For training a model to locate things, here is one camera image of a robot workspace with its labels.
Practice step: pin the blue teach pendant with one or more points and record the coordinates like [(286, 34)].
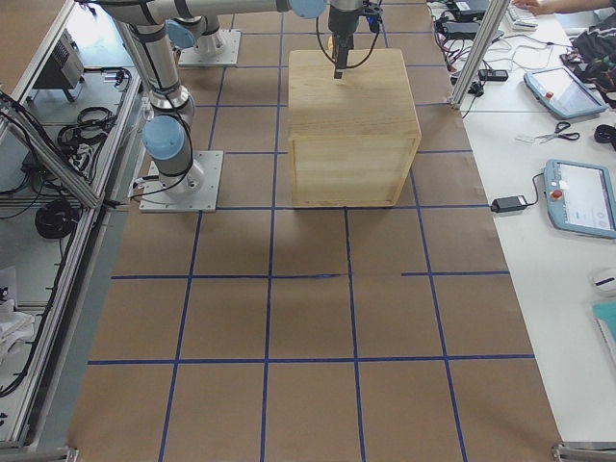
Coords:
[(562, 93), (580, 198)]

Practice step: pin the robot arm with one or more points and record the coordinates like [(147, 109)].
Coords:
[(200, 32), (167, 137)]

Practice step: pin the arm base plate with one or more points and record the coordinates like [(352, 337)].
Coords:
[(218, 49), (198, 191)]

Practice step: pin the black power adapter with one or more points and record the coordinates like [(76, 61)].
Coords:
[(508, 204)]

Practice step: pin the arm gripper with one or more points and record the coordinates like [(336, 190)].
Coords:
[(341, 21)]

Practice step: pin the person hand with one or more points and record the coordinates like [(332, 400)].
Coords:
[(535, 7)]

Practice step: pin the black handled scissors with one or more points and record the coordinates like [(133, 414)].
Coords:
[(560, 131)]

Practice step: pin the wooden drawer cabinet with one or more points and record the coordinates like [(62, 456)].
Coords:
[(352, 140)]

